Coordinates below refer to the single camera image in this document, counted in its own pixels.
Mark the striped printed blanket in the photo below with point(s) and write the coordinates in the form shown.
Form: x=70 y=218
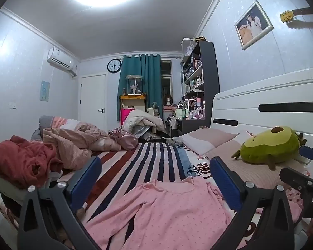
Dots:
x=151 y=161

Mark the plain pink pillow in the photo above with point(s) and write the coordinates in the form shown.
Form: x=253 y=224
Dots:
x=208 y=139

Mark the glass display case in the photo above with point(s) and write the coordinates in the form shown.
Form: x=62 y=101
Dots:
x=133 y=84

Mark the red cloth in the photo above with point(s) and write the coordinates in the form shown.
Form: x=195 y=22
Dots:
x=18 y=158

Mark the green bottle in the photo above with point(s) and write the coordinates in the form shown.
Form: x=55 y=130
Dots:
x=180 y=112

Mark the small blue wall poster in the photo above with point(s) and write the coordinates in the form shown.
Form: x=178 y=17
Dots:
x=45 y=90

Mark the yellow guitar headstock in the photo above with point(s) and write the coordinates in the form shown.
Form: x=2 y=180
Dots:
x=287 y=16

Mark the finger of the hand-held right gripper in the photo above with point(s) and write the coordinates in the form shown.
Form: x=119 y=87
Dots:
x=293 y=177
x=308 y=154

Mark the framed photo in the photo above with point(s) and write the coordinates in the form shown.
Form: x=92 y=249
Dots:
x=253 y=24

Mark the pink quilt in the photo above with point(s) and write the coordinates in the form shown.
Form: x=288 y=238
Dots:
x=75 y=140

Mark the grey cloth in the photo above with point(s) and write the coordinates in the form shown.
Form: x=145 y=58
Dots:
x=5 y=187

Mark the white bed headboard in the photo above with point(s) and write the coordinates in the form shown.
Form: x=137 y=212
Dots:
x=240 y=104

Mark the yellow shelf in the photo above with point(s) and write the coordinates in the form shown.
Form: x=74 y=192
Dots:
x=133 y=97

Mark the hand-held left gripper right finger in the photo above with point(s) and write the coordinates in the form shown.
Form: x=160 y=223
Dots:
x=224 y=185

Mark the pile of beige clothes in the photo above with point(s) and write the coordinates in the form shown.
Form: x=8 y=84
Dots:
x=143 y=121

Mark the teal curtain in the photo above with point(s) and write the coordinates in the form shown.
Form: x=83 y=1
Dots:
x=148 y=78

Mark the white air conditioner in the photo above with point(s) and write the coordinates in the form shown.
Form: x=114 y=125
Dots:
x=60 y=60

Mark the white door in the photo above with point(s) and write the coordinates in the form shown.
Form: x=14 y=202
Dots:
x=92 y=101

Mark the green avocado plush toy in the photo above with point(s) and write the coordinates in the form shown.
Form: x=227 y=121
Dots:
x=271 y=145

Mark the pink dotted shirt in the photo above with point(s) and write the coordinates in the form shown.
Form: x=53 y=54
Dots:
x=159 y=213

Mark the round wall clock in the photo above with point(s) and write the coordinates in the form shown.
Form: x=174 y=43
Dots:
x=114 y=66

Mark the dark bookshelf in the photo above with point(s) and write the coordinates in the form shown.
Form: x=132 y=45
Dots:
x=211 y=67

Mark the dark desk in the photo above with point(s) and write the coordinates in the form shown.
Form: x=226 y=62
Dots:
x=193 y=126

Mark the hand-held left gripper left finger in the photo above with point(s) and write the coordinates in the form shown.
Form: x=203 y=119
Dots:
x=86 y=178

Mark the window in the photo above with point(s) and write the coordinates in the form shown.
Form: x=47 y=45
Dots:
x=166 y=83

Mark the pink box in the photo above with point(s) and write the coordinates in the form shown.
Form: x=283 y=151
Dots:
x=125 y=118

